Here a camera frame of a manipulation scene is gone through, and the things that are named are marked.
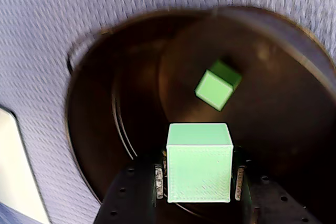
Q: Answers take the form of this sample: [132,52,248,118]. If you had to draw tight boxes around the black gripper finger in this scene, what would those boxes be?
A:
[94,150,169,224]
[230,145,320,224]

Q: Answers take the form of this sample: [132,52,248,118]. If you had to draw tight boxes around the small green cube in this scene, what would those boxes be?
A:
[194,59,243,112]
[166,122,234,204]

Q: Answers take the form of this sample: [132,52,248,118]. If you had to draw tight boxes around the white round plate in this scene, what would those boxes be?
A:
[0,105,52,224]

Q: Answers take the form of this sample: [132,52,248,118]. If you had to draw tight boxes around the black round metal container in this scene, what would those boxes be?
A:
[65,5,336,224]

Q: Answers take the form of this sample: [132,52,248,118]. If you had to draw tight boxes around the blue woven table cloth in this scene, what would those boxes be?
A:
[0,0,336,224]

